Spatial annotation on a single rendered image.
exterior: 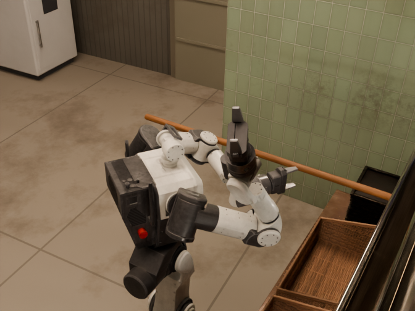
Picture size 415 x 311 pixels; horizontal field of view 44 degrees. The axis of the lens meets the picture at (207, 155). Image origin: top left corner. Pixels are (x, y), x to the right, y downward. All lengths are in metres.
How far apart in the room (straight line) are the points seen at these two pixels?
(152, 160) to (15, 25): 3.96
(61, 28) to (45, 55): 0.35
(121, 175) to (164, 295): 0.67
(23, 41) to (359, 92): 3.54
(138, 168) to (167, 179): 0.12
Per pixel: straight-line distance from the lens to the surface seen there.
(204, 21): 5.16
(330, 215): 2.92
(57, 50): 5.81
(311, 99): 3.45
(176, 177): 1.72
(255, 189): 1.60
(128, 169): 1.77
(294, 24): 3.32
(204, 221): 1.62
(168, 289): 2.18
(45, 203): 3.94
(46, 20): 5.63
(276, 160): 2.18
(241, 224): 1.67
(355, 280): 1.39
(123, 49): 5.90
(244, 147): 1.36
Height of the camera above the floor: 2.42
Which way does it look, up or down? 34 degrees down
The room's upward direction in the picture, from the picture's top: 1 degrees clockwise
